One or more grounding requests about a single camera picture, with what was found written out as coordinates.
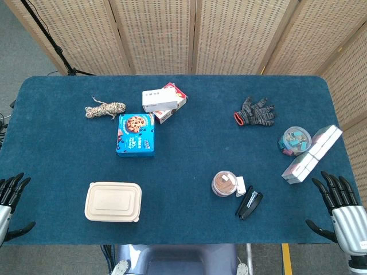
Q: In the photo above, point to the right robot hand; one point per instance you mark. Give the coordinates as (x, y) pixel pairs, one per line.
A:
(348, 222)

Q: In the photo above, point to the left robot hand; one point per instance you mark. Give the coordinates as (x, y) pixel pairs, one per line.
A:
(5, 212)

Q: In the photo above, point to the grey knitted work glove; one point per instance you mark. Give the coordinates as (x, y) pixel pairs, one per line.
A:
(256, 113)

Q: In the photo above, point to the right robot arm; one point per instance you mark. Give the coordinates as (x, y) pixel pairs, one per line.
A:
(358, 265)

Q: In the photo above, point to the robot base body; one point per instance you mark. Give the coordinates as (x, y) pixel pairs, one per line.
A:
(177, 259)

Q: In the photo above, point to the white and pink flat box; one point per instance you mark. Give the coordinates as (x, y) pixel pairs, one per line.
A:
(301, 169)
(325, 141)

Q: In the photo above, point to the clear jar of binder clips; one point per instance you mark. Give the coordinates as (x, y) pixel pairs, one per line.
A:
(294, 141)

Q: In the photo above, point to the black stapler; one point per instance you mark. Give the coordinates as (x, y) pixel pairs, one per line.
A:
(249, 204)

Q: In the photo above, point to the beige lidded food container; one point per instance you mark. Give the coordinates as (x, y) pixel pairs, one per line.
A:
(113, 202)

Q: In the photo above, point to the small white box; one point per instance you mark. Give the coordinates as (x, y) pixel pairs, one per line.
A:
(240, 186)

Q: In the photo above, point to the clear jar of rubber bands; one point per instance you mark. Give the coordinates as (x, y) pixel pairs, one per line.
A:
(224, 184)

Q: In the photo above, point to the beige twine bundle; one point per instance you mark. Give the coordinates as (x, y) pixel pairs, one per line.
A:
(104, 109)

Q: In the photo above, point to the blue cookie box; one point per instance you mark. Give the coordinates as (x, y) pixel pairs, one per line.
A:
(135, 134)

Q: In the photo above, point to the black tripod stand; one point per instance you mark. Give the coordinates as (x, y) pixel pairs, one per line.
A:
(54, 46)

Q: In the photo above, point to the white cardboard box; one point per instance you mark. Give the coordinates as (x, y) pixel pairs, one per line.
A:
(160, 99)

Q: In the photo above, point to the red and white snack box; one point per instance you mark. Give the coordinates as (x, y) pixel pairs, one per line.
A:
(172, 107)

